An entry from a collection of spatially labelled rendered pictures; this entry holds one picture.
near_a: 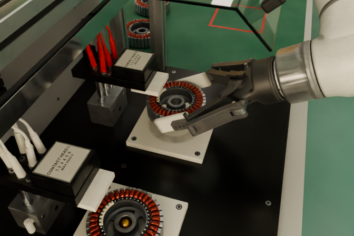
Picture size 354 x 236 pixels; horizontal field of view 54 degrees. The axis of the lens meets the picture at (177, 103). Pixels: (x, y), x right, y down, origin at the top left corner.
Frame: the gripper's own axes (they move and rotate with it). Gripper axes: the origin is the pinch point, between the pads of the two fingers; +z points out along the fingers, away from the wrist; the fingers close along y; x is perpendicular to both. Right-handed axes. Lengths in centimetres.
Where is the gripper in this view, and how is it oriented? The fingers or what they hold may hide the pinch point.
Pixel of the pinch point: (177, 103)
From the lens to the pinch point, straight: 66.5
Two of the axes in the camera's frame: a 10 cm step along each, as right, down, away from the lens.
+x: -4.8, -7.5, -4.5
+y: 3.1, -6.3, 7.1
